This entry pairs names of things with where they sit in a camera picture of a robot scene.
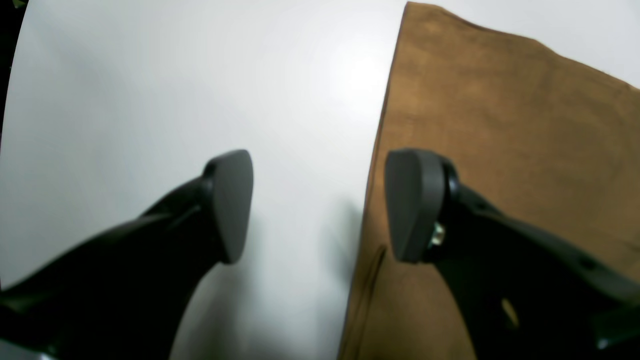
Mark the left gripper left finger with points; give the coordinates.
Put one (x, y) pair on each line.
(122, 294)

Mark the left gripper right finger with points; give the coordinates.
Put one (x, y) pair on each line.
(524, 293)

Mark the brown T-shirt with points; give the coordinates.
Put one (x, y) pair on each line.
(550, 141)

